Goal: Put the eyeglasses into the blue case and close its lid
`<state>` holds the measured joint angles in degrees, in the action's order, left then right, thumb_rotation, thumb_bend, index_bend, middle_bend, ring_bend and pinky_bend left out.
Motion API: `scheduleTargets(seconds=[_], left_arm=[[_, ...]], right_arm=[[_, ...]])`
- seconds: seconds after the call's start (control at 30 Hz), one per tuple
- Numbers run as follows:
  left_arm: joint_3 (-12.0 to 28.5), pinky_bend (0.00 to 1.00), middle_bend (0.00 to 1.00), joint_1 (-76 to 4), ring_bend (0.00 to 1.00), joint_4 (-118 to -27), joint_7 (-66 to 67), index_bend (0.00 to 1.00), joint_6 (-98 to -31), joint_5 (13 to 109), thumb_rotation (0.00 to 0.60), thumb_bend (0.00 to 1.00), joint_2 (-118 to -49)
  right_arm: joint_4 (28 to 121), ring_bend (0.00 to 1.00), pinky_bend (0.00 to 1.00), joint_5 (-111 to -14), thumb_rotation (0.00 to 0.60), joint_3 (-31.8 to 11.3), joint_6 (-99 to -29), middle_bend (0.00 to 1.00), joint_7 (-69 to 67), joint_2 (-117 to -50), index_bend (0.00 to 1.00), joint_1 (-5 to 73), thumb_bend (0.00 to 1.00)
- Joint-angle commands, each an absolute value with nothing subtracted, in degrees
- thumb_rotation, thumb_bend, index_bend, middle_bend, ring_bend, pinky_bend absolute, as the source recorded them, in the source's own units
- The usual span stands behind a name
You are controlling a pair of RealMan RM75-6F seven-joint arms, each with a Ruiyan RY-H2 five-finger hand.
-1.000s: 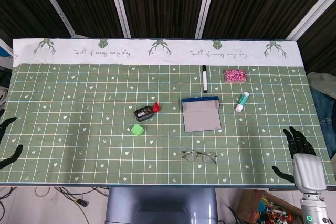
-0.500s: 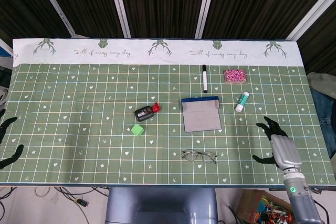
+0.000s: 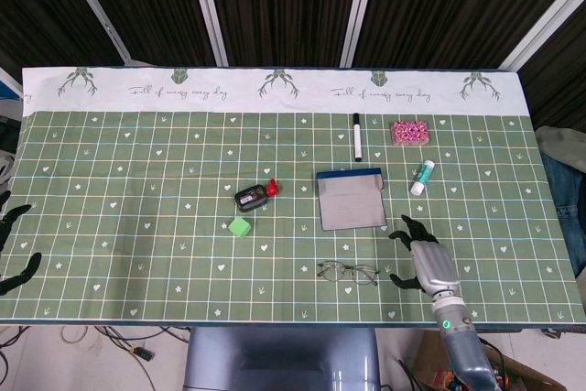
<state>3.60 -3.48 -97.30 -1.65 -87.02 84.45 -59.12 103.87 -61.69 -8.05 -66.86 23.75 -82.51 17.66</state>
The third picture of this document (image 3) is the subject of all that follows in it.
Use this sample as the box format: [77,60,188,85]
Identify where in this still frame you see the floor cables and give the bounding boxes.
[0,325,191,391]

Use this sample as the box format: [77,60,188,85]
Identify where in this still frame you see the grey glasses case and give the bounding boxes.
[315,167,388,231]

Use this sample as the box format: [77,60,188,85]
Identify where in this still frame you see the black red small device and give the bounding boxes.
[233,179,280,213]

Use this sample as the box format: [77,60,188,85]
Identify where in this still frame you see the grey-green jacket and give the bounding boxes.
[535,125,586,172]

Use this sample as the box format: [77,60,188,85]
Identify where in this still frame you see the eyeglasses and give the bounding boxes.
[317,260,380,286]

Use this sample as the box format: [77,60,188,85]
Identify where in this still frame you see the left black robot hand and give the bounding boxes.
[0,189,43,297]

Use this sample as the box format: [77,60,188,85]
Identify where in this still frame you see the cardboard box with clutter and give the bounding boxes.
[414,331,569,391]

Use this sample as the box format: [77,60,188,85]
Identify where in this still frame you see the pink patterned sponge block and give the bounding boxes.
[390,120,432,147]

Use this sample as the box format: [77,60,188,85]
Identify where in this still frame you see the blue jeans garment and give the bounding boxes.
[544,152,586,273]

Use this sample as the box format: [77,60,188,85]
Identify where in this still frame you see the green grid tablecloth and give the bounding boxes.
[0,65,586,323]

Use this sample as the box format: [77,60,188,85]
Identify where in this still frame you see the green cube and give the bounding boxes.
[227,215,252,240]

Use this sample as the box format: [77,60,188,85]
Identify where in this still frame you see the white green glue stick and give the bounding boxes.
[409,159,435,197]

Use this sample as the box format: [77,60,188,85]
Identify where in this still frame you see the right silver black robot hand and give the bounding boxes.
[388,214,461,303]

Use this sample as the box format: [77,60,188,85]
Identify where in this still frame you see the white marker with black cap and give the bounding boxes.
[351,112,365,162]

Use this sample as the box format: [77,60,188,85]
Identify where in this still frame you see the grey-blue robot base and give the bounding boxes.
[182,327,381,391]

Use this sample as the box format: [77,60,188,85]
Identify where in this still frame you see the white partition post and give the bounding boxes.
[185,0,229,67]
[498,0,586,72]
[338,0,388,67]
[57,0,138,67]

